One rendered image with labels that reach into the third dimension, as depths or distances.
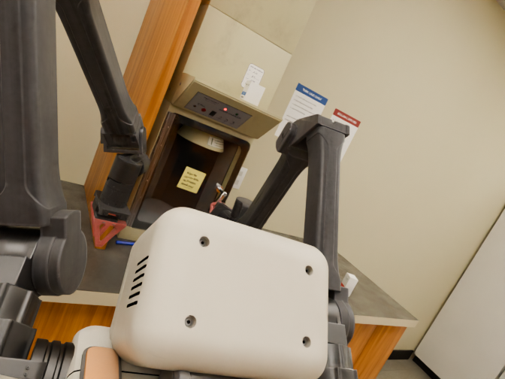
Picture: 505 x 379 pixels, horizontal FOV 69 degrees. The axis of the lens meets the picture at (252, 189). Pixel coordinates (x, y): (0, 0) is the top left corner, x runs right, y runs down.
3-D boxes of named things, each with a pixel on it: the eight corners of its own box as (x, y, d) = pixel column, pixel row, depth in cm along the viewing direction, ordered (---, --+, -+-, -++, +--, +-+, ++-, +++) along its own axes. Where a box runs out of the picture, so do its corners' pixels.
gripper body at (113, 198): (120, 203, 86) (131, 175, 85) (128, 222, 78) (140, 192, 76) (92, 196, 82) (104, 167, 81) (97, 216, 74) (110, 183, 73)
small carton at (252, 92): (239, 98, 116) (246, 80, 115) (252, 104, 118) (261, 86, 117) (243, 99, 111) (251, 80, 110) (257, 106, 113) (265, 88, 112)
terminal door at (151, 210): (125, 225, 118) (170, 110, 110) (207, 241, 135) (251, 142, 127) (125, 226, 118) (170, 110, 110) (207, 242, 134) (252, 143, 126)
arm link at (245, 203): (223, 246, 101) (251, 252, 104) (237, 208, 98) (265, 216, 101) (216, 227, 112) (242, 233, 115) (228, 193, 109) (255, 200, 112)
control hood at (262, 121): (169, 102, 110) (182, 71, 108) (255, 137, 127) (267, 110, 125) (180, 110, 100) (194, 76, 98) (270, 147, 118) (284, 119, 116)
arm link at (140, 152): (99, 124, 74) (142, 127, 75) (117, 122, 86) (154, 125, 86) (101, 182, 77) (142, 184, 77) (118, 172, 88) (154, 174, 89)
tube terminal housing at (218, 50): (107, 205, 139) (183, 5, 124) (184, 222, 157) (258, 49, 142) (116, 238, 119) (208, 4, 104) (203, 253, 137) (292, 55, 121)
